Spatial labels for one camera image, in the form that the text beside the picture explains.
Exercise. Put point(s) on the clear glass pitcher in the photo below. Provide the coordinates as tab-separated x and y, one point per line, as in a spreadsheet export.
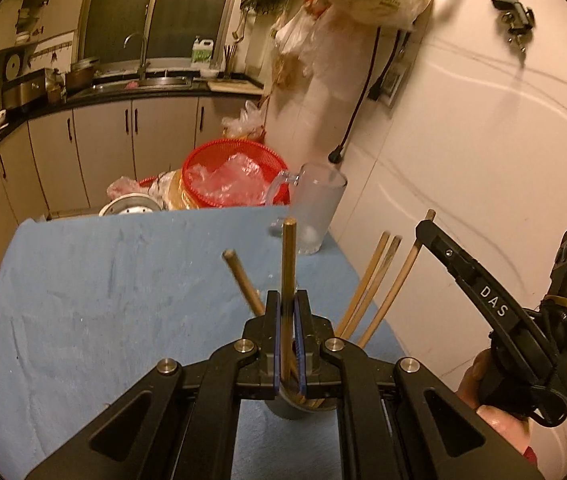
315	193

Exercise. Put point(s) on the kitchen faucet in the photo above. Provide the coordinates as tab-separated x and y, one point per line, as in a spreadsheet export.
144	62

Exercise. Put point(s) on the metal cooking pot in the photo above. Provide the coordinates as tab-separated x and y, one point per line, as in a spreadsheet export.
80	76

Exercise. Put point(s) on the dark perforated utensil holder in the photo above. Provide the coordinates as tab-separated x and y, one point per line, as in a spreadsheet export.
290	404

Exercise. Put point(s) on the dark kitchen window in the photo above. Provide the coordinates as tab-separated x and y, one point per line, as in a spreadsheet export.
169	25

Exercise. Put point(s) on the round metal steamer lid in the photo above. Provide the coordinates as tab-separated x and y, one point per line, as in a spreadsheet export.
132	203

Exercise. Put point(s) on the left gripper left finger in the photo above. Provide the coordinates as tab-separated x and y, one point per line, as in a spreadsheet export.
210	395

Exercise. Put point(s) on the hanging plastic bags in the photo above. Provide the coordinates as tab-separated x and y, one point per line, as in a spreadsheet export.
308	33

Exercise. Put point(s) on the red plastic basket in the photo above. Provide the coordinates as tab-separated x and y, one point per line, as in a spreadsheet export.
219	174

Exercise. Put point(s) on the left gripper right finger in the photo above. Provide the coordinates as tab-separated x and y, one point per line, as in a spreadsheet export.
361	387

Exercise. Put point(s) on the dark wooden chopstick in holder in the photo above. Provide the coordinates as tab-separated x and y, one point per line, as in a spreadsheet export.
245	285

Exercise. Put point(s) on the person's right hand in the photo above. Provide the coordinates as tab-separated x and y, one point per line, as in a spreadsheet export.
515	430

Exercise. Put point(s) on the stainless rice cooker box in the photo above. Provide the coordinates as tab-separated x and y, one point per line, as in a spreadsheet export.
25	89

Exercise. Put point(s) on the light wooden chopstick in holder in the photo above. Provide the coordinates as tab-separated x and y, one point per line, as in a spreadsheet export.
363	284
375	283

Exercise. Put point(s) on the green detergent bottle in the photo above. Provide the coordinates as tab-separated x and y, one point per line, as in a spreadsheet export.
202	53

